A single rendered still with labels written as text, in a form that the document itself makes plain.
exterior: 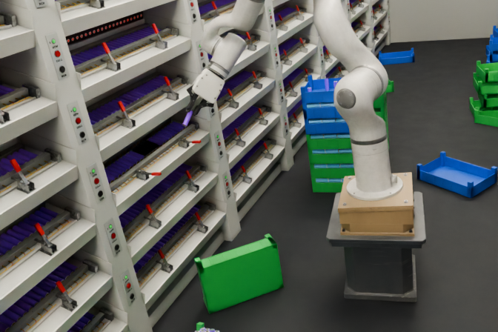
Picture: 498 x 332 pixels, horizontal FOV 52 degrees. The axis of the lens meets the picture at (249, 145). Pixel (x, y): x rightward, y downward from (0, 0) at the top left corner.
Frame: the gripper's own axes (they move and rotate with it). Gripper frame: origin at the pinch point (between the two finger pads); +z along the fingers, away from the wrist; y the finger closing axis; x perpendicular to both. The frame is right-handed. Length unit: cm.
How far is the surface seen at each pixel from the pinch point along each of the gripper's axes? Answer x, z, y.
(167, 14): 14.7, -25.3, -24.0
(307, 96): 29, -35, 52
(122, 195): -20.7, 36.8, -10.7
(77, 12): -24, -4, -52
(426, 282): -49, 8, 94
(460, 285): -56, 2, 101
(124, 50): -5.9, -3.8, -32.9
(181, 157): 0.1, 17.8, 6.6
